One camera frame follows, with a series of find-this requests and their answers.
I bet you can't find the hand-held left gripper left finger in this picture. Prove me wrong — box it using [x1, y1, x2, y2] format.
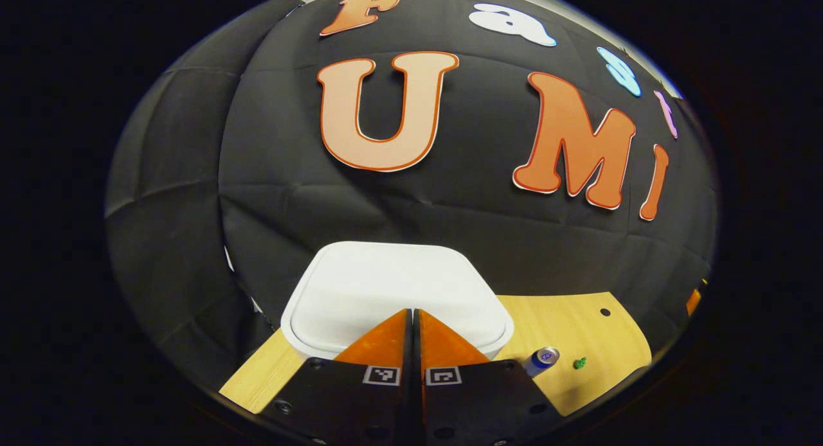
[259, 308, 413, 446]

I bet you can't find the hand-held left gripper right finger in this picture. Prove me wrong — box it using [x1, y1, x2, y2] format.
[413, 308, 568, 446]

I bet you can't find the blue pop can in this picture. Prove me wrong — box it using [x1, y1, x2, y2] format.
[521, 346, 561, 378]

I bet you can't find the white desktop garbage bin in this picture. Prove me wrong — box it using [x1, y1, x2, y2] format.
[280, 241, 516, 362]

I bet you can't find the wooden desktop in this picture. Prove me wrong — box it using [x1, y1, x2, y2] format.
[219, 292, 653, 416]

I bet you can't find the black backdrop cloth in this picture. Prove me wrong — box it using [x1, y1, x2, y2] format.
[105, 0, 718, 395]

